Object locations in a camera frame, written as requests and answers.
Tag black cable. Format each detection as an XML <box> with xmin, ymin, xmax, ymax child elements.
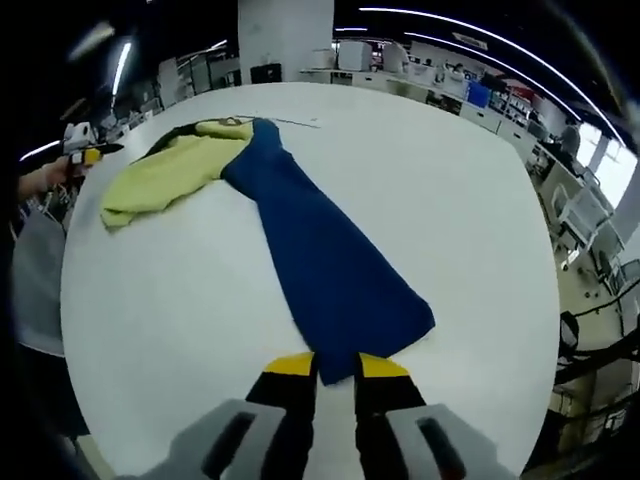
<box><xmin>550</xmin><ymin>284</ymin><xmax>640</xmax><ymax>387</ymax></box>

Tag white lab bench row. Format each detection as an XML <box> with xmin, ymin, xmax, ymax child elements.
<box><xmin>298</xmin><ymin>38</ymin><xmax>554</xmax><ymax>149</ymax></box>

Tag yellow blue black garment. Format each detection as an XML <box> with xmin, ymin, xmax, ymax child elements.
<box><xmin>99</xmin><ymin>117</ymin><xmax>437</xmax><ymax>387</ymax></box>

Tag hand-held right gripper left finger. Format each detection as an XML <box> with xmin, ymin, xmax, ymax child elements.
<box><xmin>134</xmin><ymin>352</ymin><xmax>320</xmax><ymax>480</ymax></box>

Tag white mesh office chair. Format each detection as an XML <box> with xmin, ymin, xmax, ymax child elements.
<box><xmin>595</xmin><ymin>247</ymin><xmax>640</xmax><ymax>299</ymax></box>
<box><xmin>554</xmin><ymin>185</ymin><xmax>615</xmax><ymax>254</ymax></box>

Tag person's left hand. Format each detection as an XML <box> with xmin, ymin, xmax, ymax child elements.
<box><xmin>43</xmin><ymin>157</ymin><xmax>77</xmax><ymax>188</ymax></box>

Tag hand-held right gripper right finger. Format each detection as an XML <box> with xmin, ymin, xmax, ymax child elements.
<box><xmin>353</xmin><ymin>352</ymin><xmax>520</xmax><ymax>480</ymax></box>

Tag blue storage bin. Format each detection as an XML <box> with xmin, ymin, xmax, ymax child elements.
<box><xmin>467</xmin><ymin>82</ymin><xmax>493</xmax><ymax>109</ymax></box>

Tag white pillar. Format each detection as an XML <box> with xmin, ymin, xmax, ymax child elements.
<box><xmin>237</xmin><ymin>0</ymin><xmax>335</xmax><ymax>87</ymax></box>

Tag person's grey top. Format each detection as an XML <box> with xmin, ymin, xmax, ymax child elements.
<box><xmin>10</xmin><ymin>212</ymin><xmax>69</xmax><ymax>357</ymax></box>

